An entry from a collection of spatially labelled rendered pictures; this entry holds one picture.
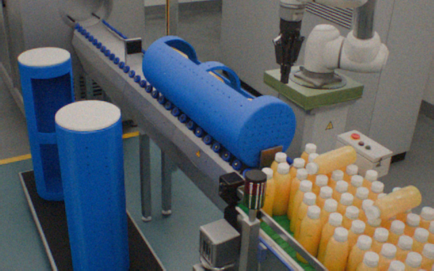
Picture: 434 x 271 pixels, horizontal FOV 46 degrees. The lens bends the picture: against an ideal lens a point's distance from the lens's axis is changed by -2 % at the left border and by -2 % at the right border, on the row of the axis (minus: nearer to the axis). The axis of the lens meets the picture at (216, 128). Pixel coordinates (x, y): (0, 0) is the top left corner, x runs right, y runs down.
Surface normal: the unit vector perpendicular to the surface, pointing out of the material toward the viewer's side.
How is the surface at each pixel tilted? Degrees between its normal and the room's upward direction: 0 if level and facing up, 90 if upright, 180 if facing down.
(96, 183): 90
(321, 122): 90
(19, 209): 0
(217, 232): 0
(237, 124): 64
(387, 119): 90
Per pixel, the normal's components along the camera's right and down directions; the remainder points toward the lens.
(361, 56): -0.26, 0.67
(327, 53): -0.34, 0.37
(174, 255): 0.04, -0.88
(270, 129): 0.52, 0.42
